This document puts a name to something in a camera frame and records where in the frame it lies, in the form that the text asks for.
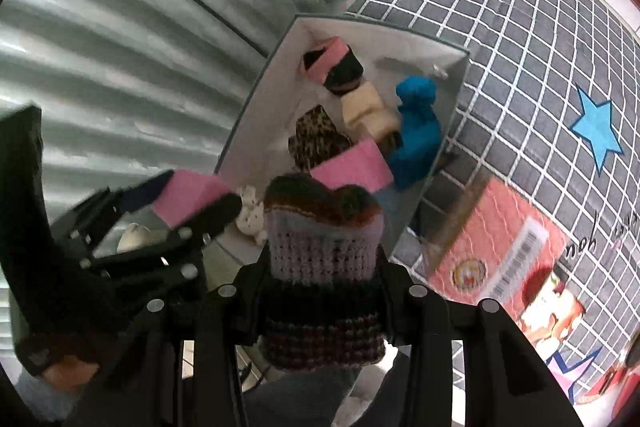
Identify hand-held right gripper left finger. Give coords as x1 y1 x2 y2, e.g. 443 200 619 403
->
65 254 271 427

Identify person's left forearm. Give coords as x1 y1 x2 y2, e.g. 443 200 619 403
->
12 349 101 423

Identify purple brown knitted sock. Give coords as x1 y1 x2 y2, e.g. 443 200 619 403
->
260 173 388 370

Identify grey checked blanket with stars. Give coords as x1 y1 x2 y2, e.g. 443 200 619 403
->
345 0 640 408

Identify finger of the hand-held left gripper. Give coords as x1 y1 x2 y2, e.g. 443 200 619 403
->
51 170 177 244
80 196 244 279

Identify beige sock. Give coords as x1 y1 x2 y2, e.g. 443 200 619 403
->
341 82 403 148

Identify leopard print cloth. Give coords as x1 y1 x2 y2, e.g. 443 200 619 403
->
288 105 353 172

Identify pink black sock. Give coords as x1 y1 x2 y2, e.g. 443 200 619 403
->
301 37 366 96

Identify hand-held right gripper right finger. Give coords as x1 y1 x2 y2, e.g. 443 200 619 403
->
377 256 583 427

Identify grey white cardboard box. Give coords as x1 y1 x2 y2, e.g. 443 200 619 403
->
215 13 471 258

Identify person's blue jeans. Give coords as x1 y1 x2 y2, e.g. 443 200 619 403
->
240 352 416 427

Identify small white plush toy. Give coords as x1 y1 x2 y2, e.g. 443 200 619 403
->
236 186 268 244

